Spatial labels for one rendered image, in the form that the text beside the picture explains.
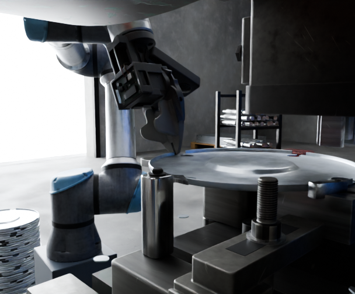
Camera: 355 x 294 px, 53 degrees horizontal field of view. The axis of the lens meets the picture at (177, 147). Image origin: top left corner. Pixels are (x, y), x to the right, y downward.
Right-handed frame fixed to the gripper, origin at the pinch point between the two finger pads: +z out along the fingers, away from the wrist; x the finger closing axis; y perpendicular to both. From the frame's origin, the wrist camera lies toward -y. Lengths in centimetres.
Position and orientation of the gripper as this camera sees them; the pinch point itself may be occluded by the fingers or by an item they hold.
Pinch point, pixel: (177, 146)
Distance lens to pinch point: 61.0
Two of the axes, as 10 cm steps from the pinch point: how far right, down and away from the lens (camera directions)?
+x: 6.5, -3.4, -6.8
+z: 3.1, 9.4, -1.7
